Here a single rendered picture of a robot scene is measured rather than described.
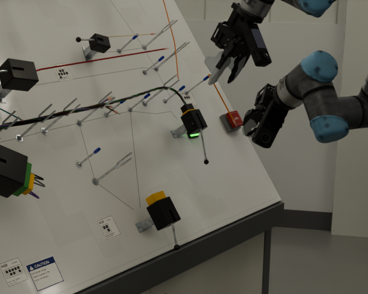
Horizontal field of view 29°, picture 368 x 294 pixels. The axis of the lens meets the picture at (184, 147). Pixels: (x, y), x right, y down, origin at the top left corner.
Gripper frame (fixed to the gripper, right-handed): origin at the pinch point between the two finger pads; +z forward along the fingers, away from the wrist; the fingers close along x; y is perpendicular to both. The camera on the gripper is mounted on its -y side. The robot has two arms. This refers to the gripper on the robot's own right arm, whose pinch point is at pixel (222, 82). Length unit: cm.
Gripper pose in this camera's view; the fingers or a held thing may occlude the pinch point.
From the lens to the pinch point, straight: 187.6
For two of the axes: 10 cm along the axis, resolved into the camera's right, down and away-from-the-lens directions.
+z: -4.1, 7.9, 4.6
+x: -6.3, 1.2, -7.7
